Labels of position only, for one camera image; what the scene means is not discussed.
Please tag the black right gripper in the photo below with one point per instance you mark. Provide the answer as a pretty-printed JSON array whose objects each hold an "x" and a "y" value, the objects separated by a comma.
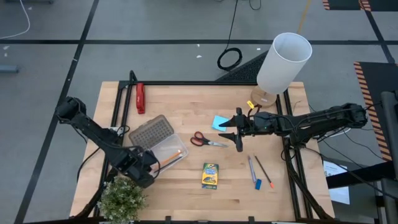
[{"x": 248, "y": 126}]

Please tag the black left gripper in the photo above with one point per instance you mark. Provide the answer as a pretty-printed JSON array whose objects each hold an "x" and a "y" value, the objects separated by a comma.
[{"x": 140, "y": 169}]

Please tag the blue sticky note pad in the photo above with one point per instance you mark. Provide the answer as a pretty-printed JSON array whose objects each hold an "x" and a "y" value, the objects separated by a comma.
[{"x": 219, "y": 123}]

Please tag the black pen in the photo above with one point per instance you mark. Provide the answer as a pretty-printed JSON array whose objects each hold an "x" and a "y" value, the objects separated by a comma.
[{"x": 174, "y": 161}]

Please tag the blue grey pen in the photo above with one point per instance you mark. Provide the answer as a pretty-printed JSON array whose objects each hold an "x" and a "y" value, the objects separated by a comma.
[{"x": 252, "y": 169}]

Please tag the yellow green crayon box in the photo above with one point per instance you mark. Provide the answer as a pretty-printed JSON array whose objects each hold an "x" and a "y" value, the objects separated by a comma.
[{"x": 210, "y": 175}]

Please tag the black pencil with orange eraser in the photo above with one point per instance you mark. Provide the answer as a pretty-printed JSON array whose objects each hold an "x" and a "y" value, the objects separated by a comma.
[{"x": 264, "y": 171}]

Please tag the blue eraser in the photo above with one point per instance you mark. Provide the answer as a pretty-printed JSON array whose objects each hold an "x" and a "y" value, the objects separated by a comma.
[{"x": 258, "y": 184}]

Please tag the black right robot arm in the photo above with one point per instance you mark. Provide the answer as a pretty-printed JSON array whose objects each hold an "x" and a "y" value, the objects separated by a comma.
[{"x": 326, "y": 119}]

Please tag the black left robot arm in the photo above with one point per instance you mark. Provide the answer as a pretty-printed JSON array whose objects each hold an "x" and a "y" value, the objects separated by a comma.
[{"x": 93, "y": 130}]

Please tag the potted artificial plant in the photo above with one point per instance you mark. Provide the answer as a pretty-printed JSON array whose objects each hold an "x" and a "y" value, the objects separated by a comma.
[{"x": 122, "y": 199}]

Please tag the clear plastic pencil case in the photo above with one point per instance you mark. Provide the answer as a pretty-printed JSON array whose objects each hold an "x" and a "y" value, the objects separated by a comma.
[{"x": 152, "y": 132}]

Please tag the black perforated floor mat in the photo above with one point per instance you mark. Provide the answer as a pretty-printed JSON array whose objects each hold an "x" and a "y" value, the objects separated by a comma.
[{"x": 245, "y": 73}]

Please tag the red stapler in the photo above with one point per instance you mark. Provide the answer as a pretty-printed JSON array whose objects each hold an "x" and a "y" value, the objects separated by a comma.
[{"x": 140, "y": 99}]

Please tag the white shade wooden table lamp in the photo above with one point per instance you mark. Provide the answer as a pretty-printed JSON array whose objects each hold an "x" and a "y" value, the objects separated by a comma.
[{"x": 283, "y": 65}]

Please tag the white paper sheet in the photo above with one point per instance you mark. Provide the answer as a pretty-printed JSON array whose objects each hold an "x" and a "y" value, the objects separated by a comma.
[{"x": 340, "y": 194}]

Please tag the black stand beam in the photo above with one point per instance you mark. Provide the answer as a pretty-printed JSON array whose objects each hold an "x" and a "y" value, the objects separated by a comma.
[{"x": 357, "y": 178}]

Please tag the black mat with striped edge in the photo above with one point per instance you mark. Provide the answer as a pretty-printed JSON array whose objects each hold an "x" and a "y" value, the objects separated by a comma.
[
  {"x": 342, "y": 4},
  {"x": 379, "y": 77}
]

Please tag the grey floor bar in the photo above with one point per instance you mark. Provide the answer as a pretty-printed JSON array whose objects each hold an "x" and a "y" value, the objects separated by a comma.
[{"x": 7, "y": 69}]

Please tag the black frame clamp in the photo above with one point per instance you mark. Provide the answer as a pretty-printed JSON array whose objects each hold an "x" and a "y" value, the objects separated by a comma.
[
  {"x": 251, "y": 220},
  {"x": 168, "y": 220}
]

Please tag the black metal table frame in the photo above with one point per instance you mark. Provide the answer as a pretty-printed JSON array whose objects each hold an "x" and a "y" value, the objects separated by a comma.
[{"x": 186, "y": 83}]

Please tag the grey metal post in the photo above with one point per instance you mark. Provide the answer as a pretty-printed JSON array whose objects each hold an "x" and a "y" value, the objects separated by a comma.
[{"x": 390, "y": 140}]

